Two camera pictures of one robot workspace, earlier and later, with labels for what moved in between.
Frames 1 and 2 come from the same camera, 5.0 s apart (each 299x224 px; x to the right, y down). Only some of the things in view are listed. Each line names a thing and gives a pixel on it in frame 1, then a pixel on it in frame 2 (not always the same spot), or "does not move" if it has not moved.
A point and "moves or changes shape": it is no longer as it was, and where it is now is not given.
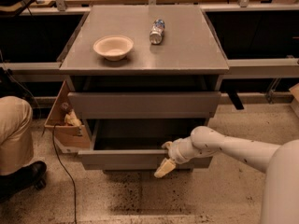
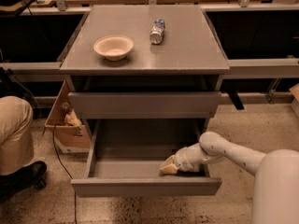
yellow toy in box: x=71 y=119 does not move
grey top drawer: x=143 y=105 does not move
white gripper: x=175 y=153 to x=183 y=161
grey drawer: x=136 y=145 moves or changes shape
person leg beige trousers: x=17 y=146 does not move
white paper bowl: x=114 y=48 does not move
